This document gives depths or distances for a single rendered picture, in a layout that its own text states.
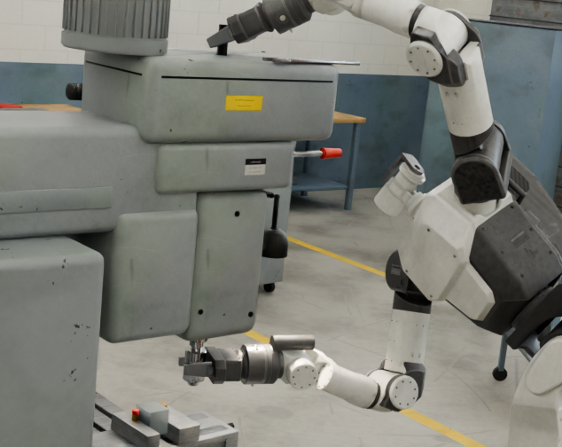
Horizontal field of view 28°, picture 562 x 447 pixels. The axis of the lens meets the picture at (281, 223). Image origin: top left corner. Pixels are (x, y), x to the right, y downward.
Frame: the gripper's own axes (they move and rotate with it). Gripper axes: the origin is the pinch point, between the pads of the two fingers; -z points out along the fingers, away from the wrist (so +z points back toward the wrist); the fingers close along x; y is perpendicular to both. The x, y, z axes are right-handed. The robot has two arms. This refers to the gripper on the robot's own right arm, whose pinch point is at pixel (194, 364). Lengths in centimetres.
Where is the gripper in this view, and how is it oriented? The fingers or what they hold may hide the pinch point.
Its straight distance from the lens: 243.3
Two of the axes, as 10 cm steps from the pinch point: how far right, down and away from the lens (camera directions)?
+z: 9.5, 0.2, 3.0
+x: 2.9, 2.3, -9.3
